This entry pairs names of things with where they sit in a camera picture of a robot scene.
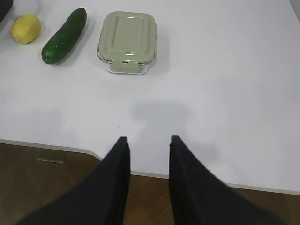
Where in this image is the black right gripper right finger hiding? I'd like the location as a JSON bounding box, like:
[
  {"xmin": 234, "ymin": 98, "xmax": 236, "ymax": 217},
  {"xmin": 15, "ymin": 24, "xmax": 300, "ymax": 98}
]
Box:
[{"xmin": 169, "ymin": 135, "xmax": 285, "ymax": 225}]

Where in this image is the glass container with green lid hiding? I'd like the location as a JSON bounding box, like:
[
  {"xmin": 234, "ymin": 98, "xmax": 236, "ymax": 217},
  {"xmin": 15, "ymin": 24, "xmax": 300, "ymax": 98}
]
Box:
[{"xmin": 97, "ymin": 11, "xmax": 157, "ymax": 75}]

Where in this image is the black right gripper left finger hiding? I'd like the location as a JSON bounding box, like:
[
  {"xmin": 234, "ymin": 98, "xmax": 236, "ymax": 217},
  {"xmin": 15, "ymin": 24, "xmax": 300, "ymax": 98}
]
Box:
[{"xmin": 19, "ymin": 136, "xmax": 130, "ymax": 225}]

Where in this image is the yellow lemon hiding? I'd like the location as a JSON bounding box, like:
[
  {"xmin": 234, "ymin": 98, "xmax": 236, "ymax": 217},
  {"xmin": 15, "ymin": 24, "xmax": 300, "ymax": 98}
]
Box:
[{"xmin": 11, "ymin": 14, "xmax": 42, "ymax": 44}]

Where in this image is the green cucumber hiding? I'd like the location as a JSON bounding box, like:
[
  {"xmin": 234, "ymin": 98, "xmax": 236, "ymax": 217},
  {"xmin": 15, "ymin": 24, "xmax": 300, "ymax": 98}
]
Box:
[{"xmin": 41, "ymin": 7, "xmax": 87, "ymax": 65}]

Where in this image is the navy blue lunch bag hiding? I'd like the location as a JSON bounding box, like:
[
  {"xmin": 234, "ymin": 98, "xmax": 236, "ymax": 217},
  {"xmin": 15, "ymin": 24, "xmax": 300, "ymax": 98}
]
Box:
[{"xmin": 0, "ymin": 0, "xmax": 14, "ymax": 22}]

